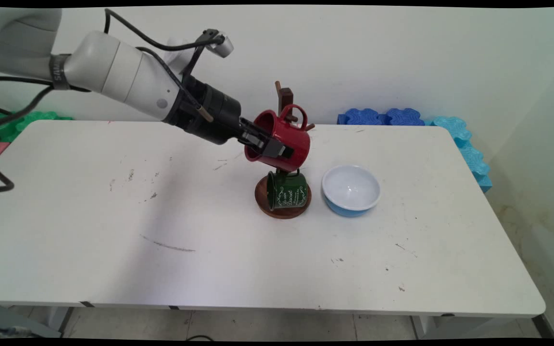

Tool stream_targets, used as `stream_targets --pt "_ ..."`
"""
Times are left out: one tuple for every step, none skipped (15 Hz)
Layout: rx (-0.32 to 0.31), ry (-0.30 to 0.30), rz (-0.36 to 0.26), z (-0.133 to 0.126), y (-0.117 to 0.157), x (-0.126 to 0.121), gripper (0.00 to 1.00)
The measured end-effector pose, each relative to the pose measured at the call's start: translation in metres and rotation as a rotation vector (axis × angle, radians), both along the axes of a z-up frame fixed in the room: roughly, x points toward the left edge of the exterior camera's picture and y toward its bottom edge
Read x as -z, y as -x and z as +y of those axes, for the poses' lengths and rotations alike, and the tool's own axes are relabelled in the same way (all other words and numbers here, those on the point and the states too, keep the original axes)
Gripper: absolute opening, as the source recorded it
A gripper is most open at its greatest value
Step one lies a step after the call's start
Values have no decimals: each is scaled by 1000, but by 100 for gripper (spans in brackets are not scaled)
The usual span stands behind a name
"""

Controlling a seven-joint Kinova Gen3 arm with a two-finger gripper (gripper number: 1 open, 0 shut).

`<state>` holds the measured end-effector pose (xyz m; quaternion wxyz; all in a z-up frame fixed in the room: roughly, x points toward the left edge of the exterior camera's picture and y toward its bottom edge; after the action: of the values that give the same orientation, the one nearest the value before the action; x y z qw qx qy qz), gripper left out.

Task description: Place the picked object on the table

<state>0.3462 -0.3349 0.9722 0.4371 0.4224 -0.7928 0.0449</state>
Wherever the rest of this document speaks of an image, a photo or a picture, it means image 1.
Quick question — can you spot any brown wooden mug tree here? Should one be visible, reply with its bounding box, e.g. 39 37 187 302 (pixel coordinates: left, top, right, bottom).
254 81 316 220

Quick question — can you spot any grey strap on arm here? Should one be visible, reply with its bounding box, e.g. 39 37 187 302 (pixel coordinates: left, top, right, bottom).
49 54 72 91

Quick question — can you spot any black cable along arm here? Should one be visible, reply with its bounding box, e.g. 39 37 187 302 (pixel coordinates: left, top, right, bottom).
135 46 203 112

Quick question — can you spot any black camera cable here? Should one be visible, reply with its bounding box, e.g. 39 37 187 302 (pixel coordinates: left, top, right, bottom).
104 8 213 51

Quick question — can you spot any red ceramic mug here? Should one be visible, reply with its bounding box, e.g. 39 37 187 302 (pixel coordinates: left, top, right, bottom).
244 104 312 173

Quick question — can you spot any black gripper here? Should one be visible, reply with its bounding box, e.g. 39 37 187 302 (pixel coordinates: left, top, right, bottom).
164 74 295 160

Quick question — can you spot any dark green printed mug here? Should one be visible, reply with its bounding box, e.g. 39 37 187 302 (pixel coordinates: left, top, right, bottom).
266 169 309 211

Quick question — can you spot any blue and white bowl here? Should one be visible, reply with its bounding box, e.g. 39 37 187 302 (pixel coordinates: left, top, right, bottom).
322 165 381 218

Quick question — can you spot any dark blue foam tile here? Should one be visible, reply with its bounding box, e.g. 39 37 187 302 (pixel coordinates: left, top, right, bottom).
337 108 387 126
385 108 427 126

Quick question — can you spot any green foam tile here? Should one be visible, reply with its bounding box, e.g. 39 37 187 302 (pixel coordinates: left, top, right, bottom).
0 111 74 144

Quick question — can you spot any black cable behind arm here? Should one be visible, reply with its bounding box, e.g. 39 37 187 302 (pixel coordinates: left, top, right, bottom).
0 75 91 131

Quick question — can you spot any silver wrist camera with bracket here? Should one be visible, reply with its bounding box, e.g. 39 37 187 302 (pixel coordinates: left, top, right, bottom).
181 29 235 80

